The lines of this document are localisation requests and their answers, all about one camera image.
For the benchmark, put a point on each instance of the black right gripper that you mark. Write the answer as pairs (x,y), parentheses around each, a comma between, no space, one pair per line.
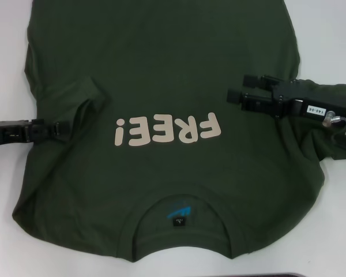
(320,102)

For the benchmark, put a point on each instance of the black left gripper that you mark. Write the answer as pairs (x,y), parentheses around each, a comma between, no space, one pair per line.
(8,134)

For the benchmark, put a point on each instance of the dark grey robot base edge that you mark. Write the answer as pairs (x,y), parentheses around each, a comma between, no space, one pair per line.
(276,275)

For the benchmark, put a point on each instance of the dark green printed t-shirt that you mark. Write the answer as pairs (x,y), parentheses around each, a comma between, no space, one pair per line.
(173,57)

